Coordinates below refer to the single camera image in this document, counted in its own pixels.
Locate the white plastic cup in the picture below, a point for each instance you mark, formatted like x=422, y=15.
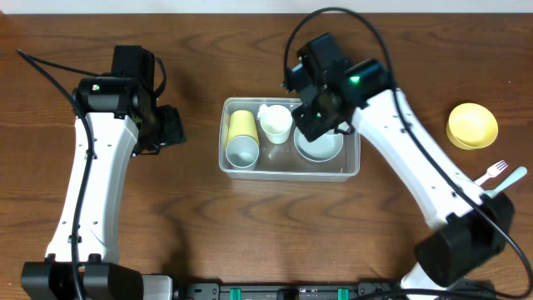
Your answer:
x=276, y=122

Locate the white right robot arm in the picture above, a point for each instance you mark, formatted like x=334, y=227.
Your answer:
x=469, y=226

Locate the light green plastic utensil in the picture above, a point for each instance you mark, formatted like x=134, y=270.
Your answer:
x=515, y=176

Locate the clear plastic storage box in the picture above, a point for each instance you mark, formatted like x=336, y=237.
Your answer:
x=283, y=162

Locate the yellow plastic bowl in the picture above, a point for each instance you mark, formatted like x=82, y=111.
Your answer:
x=471, y=126

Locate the yellow plastic cup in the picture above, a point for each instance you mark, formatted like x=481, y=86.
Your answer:
x=242, y=123

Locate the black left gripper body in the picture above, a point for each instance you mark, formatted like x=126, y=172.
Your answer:
x=169, y=129

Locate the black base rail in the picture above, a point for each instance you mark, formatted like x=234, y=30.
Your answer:
x=217, y=290

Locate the pink plastic fork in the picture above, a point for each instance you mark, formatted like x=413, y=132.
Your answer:
x=492, y=172

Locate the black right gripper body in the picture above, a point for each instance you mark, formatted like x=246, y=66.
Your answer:
x=320, y=118

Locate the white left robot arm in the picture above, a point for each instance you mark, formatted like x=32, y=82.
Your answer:
x=120, y=120

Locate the grey plastic bowl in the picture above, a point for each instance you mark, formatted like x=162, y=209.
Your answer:
x=324, y=149

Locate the grey plastic cup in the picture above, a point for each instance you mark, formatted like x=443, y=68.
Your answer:
x=242, y=152

